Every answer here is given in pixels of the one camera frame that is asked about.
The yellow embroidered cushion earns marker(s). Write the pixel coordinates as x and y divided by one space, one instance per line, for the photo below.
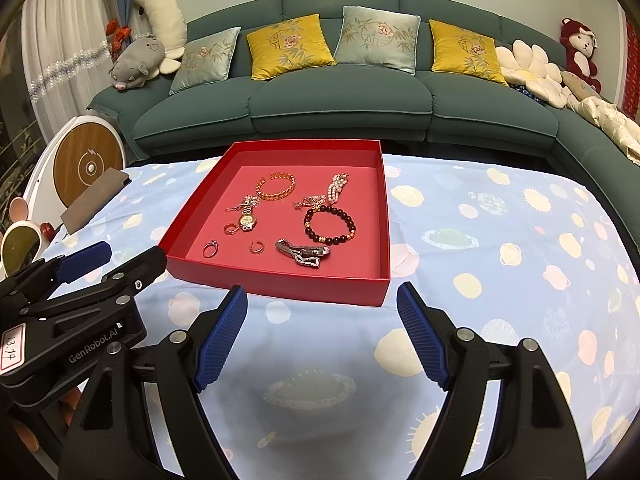
465 50
290 45

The small red object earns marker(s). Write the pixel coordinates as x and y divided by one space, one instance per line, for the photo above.
48 230

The grey-blue embroidered cushion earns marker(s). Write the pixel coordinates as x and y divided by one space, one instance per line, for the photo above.
375 37
205 60

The dark green sofa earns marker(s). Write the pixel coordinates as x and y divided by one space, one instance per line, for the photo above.
340 105

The cream mirror with pink ears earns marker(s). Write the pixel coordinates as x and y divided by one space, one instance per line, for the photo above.
20 245

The gold and silver wristwatch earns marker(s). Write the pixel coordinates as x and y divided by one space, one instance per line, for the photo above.
246 221

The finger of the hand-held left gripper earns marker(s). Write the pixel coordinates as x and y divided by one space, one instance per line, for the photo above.
82 262
140 270

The silver tinsel garland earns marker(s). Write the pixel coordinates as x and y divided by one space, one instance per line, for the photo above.
65 67

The red hanging ornament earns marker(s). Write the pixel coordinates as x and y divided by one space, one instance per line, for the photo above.
119 35

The cream quilted blanket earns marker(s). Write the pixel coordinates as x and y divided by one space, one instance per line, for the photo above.
615 125

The white long plush toy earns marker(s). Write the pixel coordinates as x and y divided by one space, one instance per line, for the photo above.
165 15

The white exercise machine wooden disc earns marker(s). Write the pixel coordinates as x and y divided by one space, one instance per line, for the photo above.
85 160

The grey pig plush toy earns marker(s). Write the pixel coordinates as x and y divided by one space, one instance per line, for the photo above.
140 57

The white flower-shaped cushion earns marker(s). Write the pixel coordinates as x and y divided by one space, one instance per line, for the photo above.
530 67

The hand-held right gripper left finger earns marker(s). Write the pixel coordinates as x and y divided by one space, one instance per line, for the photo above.
225 340

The red bordered wall hanging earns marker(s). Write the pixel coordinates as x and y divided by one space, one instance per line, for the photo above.
631 60

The blue planet print cloth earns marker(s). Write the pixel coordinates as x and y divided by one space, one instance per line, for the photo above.
500 210

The small brown pillow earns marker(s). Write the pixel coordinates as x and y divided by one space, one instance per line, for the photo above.
580 87

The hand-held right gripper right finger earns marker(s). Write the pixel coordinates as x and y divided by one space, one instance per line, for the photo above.
420 340

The red cardboard box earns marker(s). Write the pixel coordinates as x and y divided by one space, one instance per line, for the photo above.
360 260

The white curtain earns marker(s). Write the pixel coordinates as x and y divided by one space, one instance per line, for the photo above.
55 20

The red monkey plush toy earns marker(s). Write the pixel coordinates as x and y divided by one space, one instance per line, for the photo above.
580 45

